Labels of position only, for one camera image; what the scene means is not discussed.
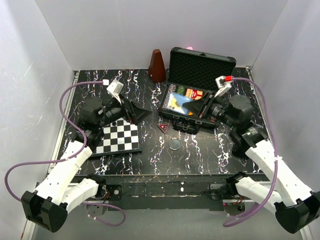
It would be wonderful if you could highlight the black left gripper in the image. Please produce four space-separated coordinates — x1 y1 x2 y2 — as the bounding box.
97 93 152 128

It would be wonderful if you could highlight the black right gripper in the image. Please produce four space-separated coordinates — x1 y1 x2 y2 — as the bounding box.
183 90 238 129

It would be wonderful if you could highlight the red playing card box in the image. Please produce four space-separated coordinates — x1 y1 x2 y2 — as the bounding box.
185 88 206 100

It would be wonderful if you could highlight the blue playing card box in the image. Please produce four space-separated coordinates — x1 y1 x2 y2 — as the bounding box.
165 92 192 116

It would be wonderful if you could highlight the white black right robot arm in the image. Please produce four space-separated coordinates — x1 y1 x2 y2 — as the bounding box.
183 95 320 234

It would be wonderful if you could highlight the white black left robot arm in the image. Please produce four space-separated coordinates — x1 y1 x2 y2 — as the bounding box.
21 97 151 233

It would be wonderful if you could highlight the green yellow chip stack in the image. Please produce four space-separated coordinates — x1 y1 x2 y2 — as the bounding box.
176 86 186 95

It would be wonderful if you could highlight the black white chessboard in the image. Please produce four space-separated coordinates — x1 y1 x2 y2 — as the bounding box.
92 118 142 157

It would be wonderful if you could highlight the pink grey chip stack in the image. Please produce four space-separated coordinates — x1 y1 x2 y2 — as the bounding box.
167 84 177 93

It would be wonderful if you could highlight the black red all-in triangle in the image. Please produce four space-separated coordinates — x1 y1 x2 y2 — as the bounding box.
158 123 170 134

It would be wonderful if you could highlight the black poker chip case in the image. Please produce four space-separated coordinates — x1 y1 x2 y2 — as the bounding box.
158 47 237 131

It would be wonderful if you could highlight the clear round dealer button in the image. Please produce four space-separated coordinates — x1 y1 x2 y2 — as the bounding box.
168 138 182 151

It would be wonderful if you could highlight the brown wooden metronome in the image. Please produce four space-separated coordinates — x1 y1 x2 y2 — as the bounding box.
148 49 166 83

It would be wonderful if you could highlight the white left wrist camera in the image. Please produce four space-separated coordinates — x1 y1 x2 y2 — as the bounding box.
107 80 124 102

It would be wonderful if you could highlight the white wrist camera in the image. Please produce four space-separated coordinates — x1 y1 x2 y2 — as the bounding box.
107 80 124 102
214 75 233 98

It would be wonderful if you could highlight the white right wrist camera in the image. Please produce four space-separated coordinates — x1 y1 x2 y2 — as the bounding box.
214 75 233 98

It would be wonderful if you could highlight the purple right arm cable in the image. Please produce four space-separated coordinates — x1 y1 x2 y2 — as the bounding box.
222 76 280 228

